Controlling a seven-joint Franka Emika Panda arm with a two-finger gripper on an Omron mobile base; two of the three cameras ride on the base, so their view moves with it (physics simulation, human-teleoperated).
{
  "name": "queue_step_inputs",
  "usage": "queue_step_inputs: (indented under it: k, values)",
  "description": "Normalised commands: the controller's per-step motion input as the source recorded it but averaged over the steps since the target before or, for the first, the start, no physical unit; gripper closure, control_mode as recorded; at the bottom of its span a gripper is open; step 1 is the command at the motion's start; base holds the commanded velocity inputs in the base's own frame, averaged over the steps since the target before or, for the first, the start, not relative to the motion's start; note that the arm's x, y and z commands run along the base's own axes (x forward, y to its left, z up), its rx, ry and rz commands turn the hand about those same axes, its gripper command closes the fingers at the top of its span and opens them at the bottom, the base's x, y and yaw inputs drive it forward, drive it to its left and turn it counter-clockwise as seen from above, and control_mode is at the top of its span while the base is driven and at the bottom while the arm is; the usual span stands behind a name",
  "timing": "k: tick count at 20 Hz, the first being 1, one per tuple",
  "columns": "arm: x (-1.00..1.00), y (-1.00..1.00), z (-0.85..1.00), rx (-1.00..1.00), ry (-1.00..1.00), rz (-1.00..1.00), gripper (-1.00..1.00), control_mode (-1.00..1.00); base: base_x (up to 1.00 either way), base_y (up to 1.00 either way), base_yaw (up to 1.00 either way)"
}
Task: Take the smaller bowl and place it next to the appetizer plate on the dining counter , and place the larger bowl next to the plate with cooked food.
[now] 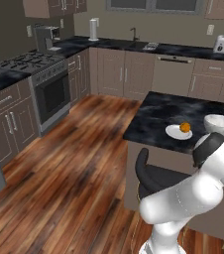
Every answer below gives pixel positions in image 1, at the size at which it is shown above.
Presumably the black sink basin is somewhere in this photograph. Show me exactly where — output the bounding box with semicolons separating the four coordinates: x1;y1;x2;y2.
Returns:
126;40;151;50

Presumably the taupe base cupboard run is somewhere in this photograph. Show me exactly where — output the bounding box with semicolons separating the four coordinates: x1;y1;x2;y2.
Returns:
187;58;224;105
0;77;40;168
65;47;157;107

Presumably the taupe wall cupboard run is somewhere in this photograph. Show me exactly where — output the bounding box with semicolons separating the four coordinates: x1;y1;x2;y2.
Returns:
204;0;224;22
22;0;88;20

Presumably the white plate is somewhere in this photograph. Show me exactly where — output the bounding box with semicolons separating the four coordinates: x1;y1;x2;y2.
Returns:
165;124;194;141

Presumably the grey coffee machine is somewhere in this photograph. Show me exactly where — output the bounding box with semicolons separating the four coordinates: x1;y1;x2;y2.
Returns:
34;25;61;53

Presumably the black bar stool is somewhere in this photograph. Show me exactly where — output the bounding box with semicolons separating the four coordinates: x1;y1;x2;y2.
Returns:
135;147;191;200

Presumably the orange round food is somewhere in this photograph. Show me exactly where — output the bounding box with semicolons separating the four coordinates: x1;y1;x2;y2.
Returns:
178;121;192;133

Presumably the grey framed window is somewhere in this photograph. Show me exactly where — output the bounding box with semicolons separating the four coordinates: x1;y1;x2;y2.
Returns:
105;0;206;16

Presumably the taupe dishwasher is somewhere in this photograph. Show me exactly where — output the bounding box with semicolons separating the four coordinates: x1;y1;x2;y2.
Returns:
151;54;196;97

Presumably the dark sink tap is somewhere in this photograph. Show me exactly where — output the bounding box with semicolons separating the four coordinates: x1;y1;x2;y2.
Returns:
129;27;141;43

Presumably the white paper towel roll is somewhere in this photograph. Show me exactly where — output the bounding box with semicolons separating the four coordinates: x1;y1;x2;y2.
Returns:
87;18;100;42

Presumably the white bowl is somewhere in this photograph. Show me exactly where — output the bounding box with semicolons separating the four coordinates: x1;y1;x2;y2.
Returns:
203;113;224;137

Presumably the steel range with oven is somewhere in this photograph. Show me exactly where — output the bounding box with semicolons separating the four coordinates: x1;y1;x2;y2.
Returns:
0;50;72;135

